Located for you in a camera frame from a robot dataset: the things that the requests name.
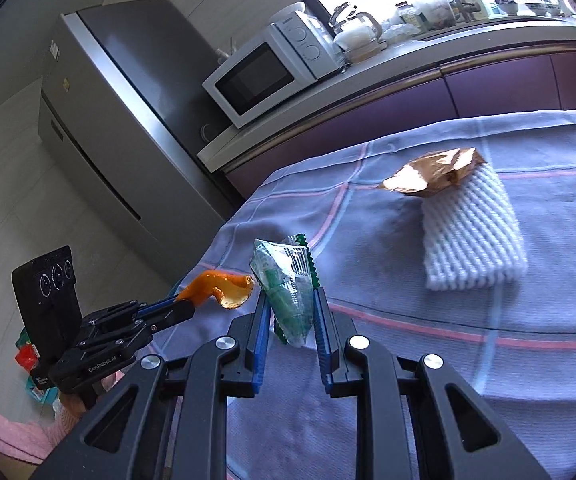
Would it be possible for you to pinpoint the orange peel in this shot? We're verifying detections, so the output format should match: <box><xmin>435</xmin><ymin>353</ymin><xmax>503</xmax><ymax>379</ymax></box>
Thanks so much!
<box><xmin>175</xmin><ymin>270</ymin><xmax>255</xmax><ymax>310</ymax></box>

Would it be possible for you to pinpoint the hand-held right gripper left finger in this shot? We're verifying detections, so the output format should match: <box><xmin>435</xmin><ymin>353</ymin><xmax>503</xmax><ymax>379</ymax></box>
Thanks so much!
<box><xmin>30</xmin><ymin>290</ymin><xmax>273</xmax><ymax>480</ymax></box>

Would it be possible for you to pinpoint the green clear plastic wrapper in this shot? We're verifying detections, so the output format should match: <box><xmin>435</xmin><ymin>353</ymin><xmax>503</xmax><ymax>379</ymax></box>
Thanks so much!
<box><xmin>249</xmin><ymin>233</ymin><xmax>319</xmax><ymax>347</ymax></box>

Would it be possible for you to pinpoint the red snack packet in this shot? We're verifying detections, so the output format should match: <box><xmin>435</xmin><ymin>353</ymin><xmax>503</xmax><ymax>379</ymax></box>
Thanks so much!
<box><xmin>14</xmin><ymin>344</ymin><xmax>39</xmax><ymax>370</ymax></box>

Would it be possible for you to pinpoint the teal plastic basket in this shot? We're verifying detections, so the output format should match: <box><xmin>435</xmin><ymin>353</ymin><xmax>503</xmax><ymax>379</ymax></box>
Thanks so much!
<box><xmin>16</xmin><ymin>329</ymin><xmax>59</xmax><ymax>407</ymax></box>

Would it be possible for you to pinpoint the gold foil wrapper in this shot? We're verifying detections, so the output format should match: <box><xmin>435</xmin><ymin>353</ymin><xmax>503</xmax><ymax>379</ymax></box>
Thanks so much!
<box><xmin>375</xmin><ymin>147</ymin><xmax>487</xmax><ymax>200</ymax></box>

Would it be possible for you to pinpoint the kitchen counter with maroon cabinets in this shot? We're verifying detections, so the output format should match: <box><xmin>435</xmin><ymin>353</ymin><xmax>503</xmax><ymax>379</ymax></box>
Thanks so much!
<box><xmin>196</xmin><ymin>12</ymin><xmax>576</xmax><ymax>202</ymax></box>

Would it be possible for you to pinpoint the person's left forearm pink sleeve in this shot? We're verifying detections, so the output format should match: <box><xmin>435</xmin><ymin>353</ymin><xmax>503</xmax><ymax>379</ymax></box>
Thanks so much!
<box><xmin>0</xmin><ymin>401</ymin><xmax>66</xmax><ymax>458</ymax></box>

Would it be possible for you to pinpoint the grey refrigerator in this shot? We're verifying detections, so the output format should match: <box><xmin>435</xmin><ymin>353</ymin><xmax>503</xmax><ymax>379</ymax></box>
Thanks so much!
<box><xmin>38</xmin><ymin>0</ymin><xmax>243</xmax><ymax>287</ymax></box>

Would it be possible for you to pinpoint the white foam fruit net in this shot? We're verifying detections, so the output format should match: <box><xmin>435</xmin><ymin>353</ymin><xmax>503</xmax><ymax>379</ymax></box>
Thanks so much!
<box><xmin>420</xmin><ymin>162</ymin><xmax>528</xmax><ymax>292</ymax></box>

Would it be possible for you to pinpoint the row of bowls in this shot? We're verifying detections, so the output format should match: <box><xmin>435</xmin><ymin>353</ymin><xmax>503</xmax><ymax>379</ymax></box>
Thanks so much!
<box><xmin>492</xmin><ymin>0</ymin><xmax>565</xmax><ymax>17</ymax></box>

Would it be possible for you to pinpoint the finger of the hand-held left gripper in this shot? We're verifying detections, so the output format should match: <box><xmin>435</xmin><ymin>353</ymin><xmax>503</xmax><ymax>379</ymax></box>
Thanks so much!
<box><xmin>147</xmin><ymin>304</ymin><xmax>199</xmax><ymax>333</ymax></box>
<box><xmin>134</xmin><ymin>295</ymin><xmax>189</xmax><ymax>315</ymax></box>

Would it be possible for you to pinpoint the white microwave oven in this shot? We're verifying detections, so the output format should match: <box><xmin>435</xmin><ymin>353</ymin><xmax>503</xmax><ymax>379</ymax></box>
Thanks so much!
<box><xmin>202</xmin><ymin>11</ymin><xmax>345</xmax><ymax>129</ymax></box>

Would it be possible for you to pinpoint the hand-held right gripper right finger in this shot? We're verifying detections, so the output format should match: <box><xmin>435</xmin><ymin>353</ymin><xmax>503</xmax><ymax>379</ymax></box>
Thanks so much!
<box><xmin>312</xmin><ymin>287</ymin><xmax>551</xmax><ymax>480</ymax></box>

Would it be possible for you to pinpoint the checked purple cloth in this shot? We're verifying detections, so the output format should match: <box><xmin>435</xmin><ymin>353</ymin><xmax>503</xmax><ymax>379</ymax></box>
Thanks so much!
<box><xmin>157</xmin><ymin>109</ymin><xmax>576</xmax><ymax>480</ymax></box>

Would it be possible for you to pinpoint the person's left hand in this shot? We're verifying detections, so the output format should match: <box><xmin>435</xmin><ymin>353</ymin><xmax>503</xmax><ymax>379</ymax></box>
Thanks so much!
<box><xmin>58</xmin><ymin>371</ymin><xmax>124</xmax><ymax>418</ymax></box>

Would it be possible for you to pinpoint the glass jar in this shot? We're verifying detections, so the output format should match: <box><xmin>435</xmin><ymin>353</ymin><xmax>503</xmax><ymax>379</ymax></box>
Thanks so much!
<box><xmin>395</xmin><ymin>2</ymin><xmax>419</xmax><ymax>27</ymax></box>

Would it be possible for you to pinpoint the glass kettle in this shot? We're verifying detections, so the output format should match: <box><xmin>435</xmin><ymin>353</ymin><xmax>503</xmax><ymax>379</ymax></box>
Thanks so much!
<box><xmin>328</xmin><ymin>2</ymin><xmax>389</xmax><ymax>62</ymax></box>

